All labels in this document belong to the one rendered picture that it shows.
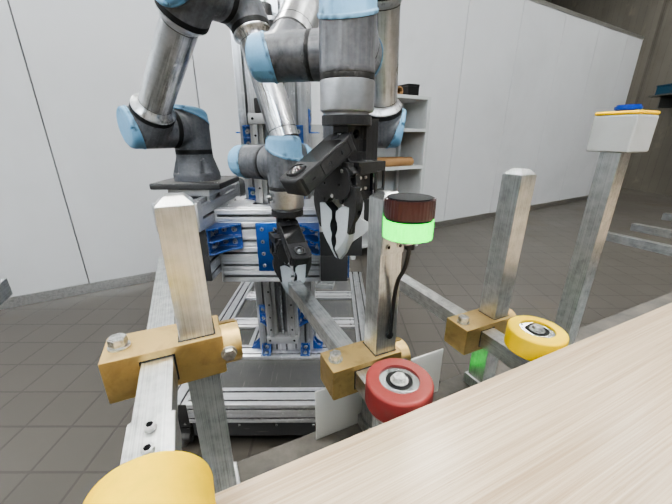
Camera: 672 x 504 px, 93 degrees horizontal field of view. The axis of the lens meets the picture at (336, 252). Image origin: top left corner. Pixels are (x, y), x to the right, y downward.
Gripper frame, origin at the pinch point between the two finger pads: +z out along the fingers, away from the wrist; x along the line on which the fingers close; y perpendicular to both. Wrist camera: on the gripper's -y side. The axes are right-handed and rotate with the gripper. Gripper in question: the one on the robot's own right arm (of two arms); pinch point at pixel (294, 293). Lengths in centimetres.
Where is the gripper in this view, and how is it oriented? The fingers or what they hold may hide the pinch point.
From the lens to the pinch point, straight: 77.5
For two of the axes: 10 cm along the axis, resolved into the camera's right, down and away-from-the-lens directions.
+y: -4.2, -3.1, 8.5
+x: -9.1, 1.4, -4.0
